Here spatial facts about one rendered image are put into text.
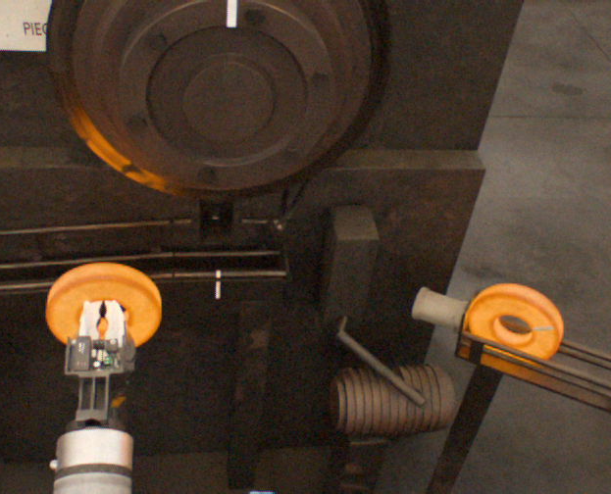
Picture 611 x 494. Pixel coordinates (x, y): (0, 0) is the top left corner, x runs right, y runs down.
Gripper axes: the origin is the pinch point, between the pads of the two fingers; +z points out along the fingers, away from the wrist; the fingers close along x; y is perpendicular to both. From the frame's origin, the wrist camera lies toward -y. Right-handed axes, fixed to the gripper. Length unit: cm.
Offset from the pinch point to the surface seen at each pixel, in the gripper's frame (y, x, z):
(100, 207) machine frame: -13.3, 2.8, 24.8
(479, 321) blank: -16, -62, 3
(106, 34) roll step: 28.1, -1.7, 22.8
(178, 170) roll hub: 12.7, -10.5, 13.4
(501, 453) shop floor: -87, -92, -1
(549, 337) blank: -11, -71, -3
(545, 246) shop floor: -108, -133, 73
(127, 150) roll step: 9.3, -3.3, 19.4
